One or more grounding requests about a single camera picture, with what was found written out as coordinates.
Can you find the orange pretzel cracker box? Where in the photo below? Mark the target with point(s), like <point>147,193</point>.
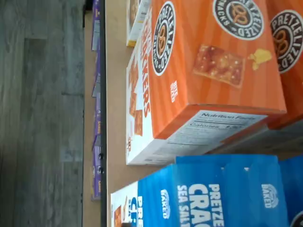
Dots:
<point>291,82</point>
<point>213,82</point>

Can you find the white box with yellow edge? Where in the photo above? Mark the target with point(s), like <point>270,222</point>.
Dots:
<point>139,26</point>

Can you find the blue white pretzel cracker box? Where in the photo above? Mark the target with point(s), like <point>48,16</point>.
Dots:
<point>293,184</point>
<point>236,189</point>

